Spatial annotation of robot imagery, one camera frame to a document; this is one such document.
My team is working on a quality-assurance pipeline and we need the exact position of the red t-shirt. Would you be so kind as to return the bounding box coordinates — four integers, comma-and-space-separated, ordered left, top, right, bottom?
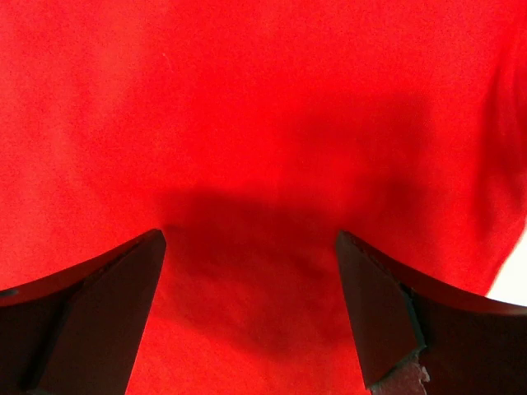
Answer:
1, 1, 526, 394

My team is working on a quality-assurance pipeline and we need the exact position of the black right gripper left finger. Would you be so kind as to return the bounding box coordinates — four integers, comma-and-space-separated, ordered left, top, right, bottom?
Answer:
1, 230, 166, 395

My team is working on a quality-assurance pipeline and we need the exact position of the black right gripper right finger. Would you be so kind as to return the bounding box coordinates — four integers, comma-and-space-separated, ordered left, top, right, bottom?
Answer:
336, 232, 526, 394

